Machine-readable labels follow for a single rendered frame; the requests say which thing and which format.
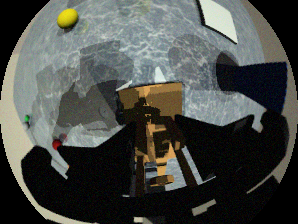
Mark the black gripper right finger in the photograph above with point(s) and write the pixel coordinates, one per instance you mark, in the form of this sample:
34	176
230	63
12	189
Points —
207	143

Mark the yellow ball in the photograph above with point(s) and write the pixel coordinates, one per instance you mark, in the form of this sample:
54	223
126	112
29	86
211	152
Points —
67	19

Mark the red ball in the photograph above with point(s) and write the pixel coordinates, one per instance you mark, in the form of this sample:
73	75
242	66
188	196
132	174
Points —
55	143

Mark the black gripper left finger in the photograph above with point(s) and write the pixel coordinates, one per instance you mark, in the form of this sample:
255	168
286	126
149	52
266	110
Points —
114	158

